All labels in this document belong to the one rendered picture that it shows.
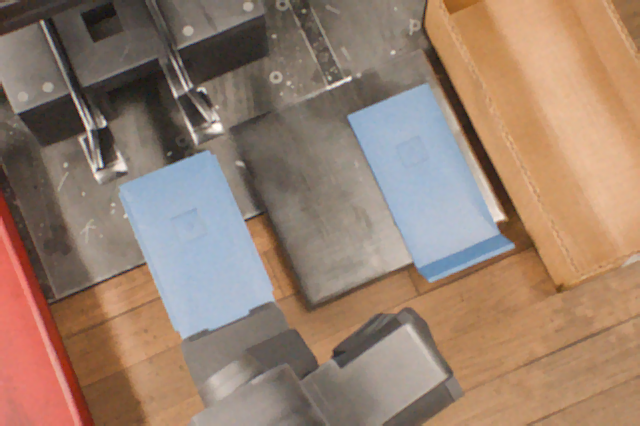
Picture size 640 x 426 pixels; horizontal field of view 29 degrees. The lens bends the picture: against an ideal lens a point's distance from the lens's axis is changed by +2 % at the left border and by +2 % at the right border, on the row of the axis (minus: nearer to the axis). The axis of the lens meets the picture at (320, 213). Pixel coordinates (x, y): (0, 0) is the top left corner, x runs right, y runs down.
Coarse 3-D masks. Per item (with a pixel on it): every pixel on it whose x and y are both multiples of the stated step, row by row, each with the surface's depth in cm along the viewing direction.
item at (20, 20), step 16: (0, 0) 78; (16, 0) 78; (32, 0) 78; (48, 0) 79; (64, 0) 80; (80, 0) 81; (0, 16) 78; (16, 16) 79; (32, 16) 80; (48, 16) 81; (0, 32) 80
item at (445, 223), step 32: (416, 96) 99; (384, 128) 98; (416, 128) 98; (448, 128) 98; (384, 160) 98; (448, 160) 97; (384, 192) 97; (416, 192) 97; (448, 192) 97; (416, 224) 96; (448, 224) 96; (480, 224) 96; (416, 256) 95; (448, 256) 95; (480, 256) 93
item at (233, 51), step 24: (264, 24) 96; (216, 48) 96; (240, 48) 98; (264, 48) 100; (144, 72) 95; (192, 72) 101; (216, 72) 101; (72, 96) 94; (96, 96) 95; (24, 120) 94; (48, 120) 96; (72, 120) 98; (48, 144) 100
